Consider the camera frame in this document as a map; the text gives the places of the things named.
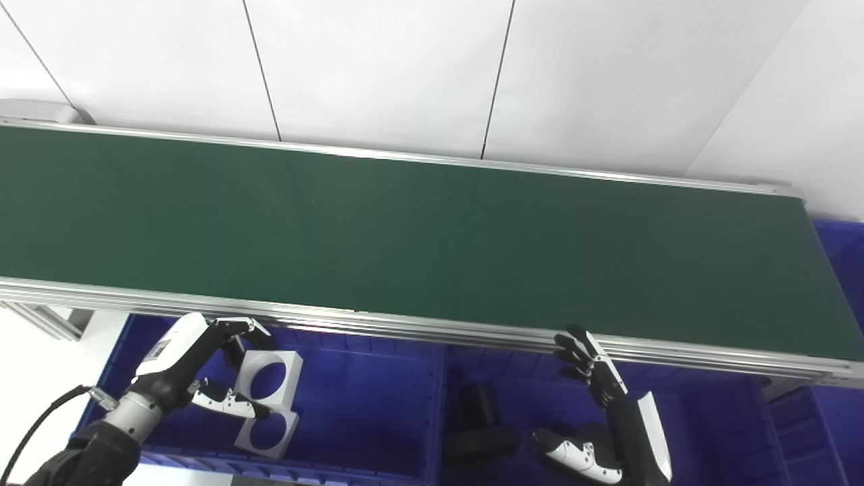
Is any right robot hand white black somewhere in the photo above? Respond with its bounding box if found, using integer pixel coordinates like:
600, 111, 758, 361
530, 324, 674, 486

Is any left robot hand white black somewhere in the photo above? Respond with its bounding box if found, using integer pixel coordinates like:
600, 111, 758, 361
134, 312, 275, 421

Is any white square ring part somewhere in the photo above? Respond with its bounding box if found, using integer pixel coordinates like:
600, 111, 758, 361
236, 350, 304, 410
234, 407, 300, 461

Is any blue plastic bin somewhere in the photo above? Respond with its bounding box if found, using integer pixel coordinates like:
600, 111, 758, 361
769, 219, 864, 486
73, 313, 448, 486
432, 344, 792, 486

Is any black plastic part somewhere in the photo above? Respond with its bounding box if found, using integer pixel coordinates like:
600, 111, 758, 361
442, 383, 522, 466

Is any aluminium conveyor leg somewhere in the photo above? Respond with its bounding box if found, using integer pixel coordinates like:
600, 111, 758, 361
763, 377, 811, 402

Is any green conveyor belt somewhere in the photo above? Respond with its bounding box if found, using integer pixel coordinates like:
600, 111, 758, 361
0, 126, 853, 362

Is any grey conveyor end housing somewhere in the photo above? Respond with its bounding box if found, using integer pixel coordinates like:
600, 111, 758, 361
0, 99, 95, 126

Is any aluminium conveyor support frame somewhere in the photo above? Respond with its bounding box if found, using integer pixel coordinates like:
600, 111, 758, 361
0, 300, 95, 342

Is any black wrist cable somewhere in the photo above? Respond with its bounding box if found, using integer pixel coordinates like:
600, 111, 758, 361
0, 385, 119, 483

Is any aluminium conveyor side rail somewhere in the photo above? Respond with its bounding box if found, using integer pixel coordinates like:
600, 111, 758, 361
0, 119, 805, 198
0, 275, 864, 389

